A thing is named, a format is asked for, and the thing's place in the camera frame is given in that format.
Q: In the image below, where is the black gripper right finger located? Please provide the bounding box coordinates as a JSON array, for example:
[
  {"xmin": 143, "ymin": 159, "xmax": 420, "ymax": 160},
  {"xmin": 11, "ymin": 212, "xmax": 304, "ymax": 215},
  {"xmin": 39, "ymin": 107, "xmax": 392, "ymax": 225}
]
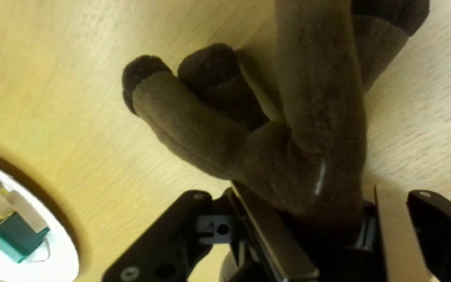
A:
[{"xmin": 373, "ymin": 186, "xmax": 451, "ymax": 282}]

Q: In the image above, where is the teal block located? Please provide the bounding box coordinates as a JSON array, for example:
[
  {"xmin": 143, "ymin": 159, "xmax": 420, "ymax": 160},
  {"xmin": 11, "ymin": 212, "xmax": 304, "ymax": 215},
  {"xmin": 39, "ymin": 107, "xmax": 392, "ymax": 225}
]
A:
[{"xmin": 0, "ymin": 212, "xmax": 50, "ymax": 264}]

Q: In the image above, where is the white plate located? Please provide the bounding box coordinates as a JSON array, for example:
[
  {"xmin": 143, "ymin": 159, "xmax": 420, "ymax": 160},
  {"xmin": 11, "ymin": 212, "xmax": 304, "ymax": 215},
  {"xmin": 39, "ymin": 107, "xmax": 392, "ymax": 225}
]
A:
[{"xmin": 0, "ymin": 154, "xmax": 82, "ymax": 282}]

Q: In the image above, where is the brown plush toy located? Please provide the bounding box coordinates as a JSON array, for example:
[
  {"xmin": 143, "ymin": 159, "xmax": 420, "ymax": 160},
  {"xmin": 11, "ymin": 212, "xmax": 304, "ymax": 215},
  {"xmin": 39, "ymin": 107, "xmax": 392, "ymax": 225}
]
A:
[{"xmin": 121, "ymin": 0, "xmax": 431, "ymax": 233}]

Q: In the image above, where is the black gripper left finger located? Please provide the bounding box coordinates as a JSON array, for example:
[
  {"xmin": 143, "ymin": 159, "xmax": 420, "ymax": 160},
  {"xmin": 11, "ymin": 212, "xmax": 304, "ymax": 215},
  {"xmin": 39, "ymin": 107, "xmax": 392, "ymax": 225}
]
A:
[{"xmin": 101, "ymin": 187, "xmax": 323, "ymax": 282}]

